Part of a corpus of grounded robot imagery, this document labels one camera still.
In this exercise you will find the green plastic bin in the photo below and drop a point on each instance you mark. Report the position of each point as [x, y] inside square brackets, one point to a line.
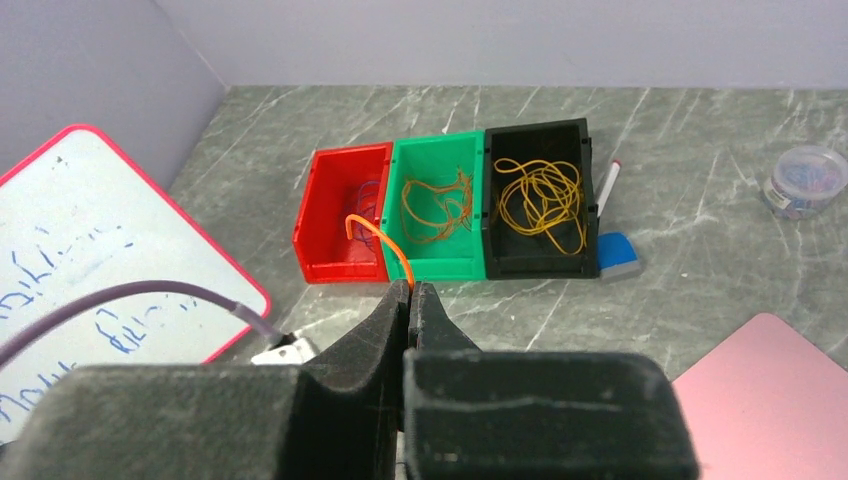
[433, 205]

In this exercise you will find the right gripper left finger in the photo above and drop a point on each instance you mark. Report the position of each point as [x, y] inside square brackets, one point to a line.
[334, 417]

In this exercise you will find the red plastic bin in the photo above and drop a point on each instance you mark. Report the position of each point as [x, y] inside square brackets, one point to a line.
[340, 182]

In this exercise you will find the black plastic bin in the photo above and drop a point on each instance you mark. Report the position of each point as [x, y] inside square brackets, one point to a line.
[539, 208]

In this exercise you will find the blue pencil sharpener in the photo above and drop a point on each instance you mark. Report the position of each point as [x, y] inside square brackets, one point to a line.
[617, 257]

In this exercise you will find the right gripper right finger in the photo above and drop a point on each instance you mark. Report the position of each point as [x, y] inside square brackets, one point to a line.
[475, 414]

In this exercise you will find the white chalk marker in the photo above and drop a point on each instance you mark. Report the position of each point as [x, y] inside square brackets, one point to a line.
[607, 185]

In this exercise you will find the pink clipboard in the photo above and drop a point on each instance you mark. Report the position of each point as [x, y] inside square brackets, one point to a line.
[766, 404]

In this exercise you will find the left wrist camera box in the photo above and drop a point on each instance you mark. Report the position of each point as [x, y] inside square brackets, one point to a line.
[294, 349]

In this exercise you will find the pink framed whiteboard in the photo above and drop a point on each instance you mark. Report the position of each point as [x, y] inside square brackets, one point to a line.
[78, 216]

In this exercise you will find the small clear jar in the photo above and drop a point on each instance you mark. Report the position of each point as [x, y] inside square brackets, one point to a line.
[804, 181]

